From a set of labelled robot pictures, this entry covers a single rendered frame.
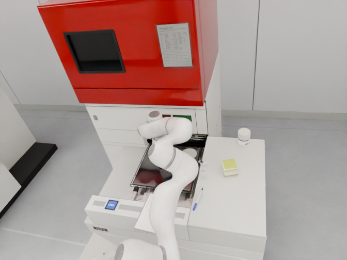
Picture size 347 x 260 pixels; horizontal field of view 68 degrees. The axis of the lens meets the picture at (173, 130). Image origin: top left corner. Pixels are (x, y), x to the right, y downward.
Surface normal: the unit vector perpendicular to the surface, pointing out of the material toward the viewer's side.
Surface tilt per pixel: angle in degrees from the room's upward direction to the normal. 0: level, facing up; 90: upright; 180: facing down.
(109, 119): 90
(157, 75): 90
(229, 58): 90
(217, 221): 0
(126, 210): 0
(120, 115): 90
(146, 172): 0
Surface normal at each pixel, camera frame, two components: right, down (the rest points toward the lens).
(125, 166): -0.14, -0.76
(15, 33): -0.25, 0.65
